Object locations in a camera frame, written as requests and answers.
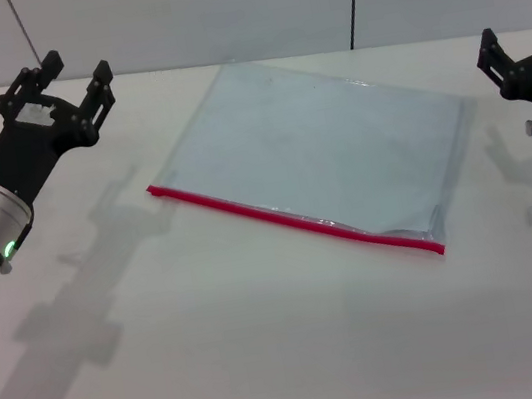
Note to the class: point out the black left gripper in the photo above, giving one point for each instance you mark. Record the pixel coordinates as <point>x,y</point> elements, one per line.
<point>30,146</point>

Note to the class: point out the clear red-zip document bag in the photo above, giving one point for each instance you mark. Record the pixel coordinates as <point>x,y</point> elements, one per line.
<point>314,151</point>

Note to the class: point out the thin grey vertical rod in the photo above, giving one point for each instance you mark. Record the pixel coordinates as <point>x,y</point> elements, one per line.
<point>26,35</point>

